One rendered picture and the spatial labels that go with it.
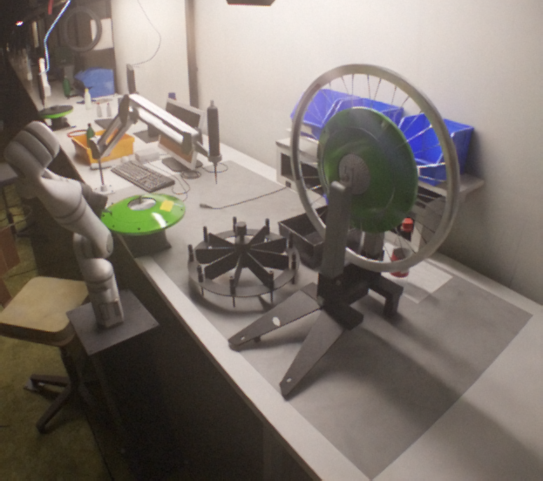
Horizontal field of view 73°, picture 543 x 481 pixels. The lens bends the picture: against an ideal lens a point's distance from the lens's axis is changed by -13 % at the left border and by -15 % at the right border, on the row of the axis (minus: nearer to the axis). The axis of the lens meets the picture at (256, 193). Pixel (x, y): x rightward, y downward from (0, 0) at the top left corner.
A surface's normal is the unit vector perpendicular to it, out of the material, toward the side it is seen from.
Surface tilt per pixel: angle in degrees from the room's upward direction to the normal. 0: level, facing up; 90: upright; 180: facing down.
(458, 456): 0
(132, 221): 21
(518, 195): 90
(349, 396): 0
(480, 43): 90
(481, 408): 0
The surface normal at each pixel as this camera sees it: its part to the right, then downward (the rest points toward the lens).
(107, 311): 0.62, 0.31
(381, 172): -0.68, 0.26
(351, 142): -0.81, 0.13
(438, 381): -0.02, -0.91
